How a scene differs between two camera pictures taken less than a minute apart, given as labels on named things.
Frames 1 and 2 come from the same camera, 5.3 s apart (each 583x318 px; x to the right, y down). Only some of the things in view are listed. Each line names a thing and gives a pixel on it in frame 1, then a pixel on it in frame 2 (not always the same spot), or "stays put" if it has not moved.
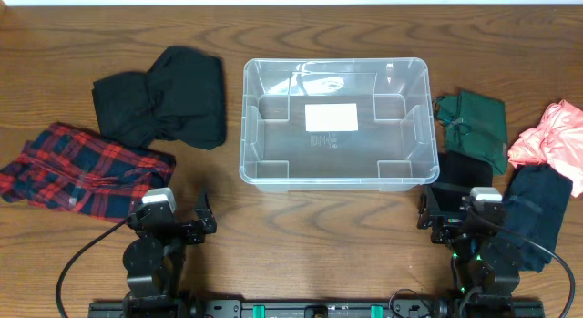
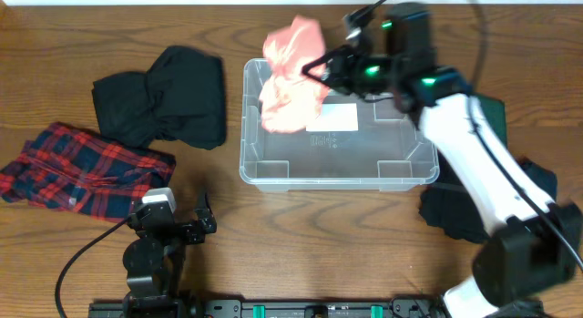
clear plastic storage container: [338, 124] stays put
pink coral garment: [558, 141] to [290, 95]
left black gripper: [180, 228] stays put
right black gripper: [432, 211] to [345, 76]
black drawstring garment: [180, 97] stays put
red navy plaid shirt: [84, 172] stays put
